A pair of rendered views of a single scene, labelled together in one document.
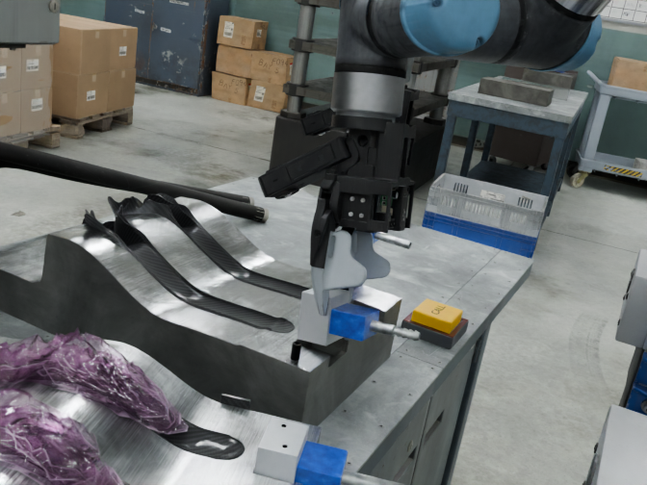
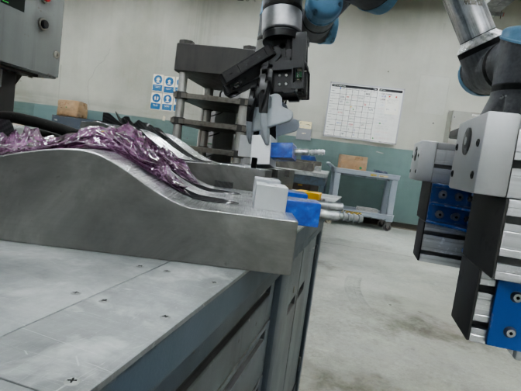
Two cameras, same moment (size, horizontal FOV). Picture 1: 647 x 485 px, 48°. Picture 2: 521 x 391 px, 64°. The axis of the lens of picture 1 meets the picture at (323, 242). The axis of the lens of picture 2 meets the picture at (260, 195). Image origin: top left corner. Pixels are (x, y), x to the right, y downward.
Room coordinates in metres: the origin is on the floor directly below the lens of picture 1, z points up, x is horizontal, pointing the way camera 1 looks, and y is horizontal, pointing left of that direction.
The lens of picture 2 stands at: (-0.03, 0.11, 0.92)
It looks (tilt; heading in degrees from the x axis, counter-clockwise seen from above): 6 degrees down; 350
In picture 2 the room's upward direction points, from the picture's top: 8 degrees clockwise
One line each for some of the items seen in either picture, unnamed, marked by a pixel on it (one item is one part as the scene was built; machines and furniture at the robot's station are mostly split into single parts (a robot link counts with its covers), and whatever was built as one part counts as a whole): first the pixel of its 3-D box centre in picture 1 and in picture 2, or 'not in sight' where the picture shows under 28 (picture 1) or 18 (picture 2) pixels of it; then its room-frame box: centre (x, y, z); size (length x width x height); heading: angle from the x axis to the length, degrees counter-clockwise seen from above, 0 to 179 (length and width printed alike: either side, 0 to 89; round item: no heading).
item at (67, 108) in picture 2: not in sight; (72, 108); (7.92, 2.32, 1.26); 0.42 x 0.33 x 0.29; 71
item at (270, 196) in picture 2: not in sight; (308, 212); (0.45, -0.03, 0.86); 0.13 x 0.05 x 0.05; 83
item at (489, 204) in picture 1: (487, 204); not in sight; (3.90, -0.85, 0.28); 0.61 x 0.41 x 0.15; 71
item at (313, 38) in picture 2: not in sight; (315, 24); (1.01, -0.14, 1.25); 0.11 x 0.11 x 0.08; 82
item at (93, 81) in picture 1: (37, 66); not in sight; (5.45, 2.31, 0.37); 1.20 x 0.82 x 0.74; 79
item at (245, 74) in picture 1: (257, 63); not in sight; (7.56, 0.95, 0.42); 0.86 x 0.33 x 0.83; 71
